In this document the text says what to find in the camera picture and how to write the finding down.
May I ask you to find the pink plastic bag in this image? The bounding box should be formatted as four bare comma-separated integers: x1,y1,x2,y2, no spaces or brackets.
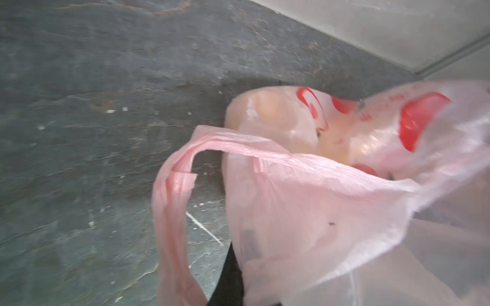
152,81,489,305

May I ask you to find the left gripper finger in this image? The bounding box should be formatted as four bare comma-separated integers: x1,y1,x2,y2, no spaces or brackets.
207,244,244,306

